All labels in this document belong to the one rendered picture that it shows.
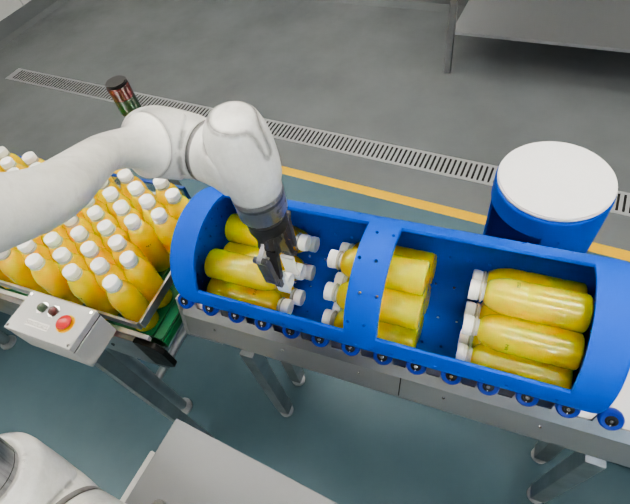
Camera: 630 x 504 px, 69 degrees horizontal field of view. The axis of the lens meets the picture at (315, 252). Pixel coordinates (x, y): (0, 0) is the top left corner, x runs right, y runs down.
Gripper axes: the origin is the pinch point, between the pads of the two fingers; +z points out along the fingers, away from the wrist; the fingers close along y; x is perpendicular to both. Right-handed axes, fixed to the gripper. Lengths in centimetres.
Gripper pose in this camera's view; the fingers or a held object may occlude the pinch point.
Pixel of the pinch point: (286, 273)
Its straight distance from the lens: 97.9
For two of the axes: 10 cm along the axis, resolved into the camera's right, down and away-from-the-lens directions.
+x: -9.3, -2.0, 3.1
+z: 1.4, 5.8, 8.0
